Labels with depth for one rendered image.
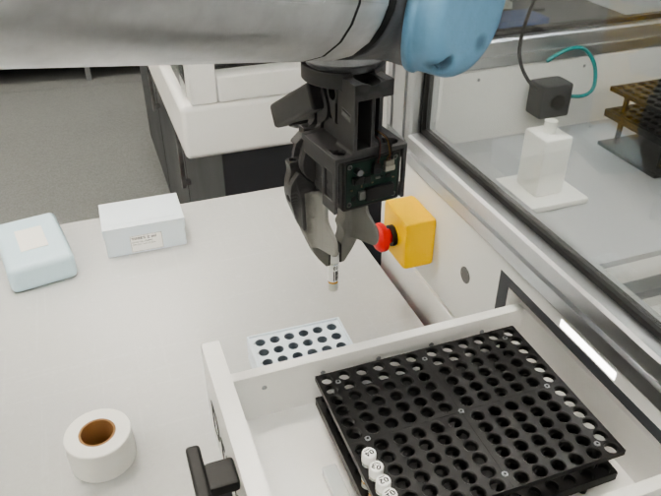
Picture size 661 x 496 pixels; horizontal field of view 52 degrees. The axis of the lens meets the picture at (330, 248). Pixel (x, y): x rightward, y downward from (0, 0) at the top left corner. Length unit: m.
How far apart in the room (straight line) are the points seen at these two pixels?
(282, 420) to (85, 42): 0.53
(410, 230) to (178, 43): 0.64
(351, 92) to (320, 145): 0.06
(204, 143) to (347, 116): 0.76
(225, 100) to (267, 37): 0.98
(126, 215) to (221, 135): 0.27
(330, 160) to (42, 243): 0.65
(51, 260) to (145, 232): 0.14
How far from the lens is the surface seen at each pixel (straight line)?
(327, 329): 0.88
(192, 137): 1.28
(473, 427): 0.64
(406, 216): 0.89
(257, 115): 1.30
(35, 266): 1.07
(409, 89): 0.91
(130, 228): 1.10
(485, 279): 0.81
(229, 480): 0.58
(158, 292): 1.03
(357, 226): 0.66
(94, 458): 0.77
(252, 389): 0.69
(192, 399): 0.86
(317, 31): 0.31
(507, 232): 0.75
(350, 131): 0.55
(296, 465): 0.68
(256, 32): 0.29
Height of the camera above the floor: 1.37
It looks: 34 degrees down
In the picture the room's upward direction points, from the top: straight up
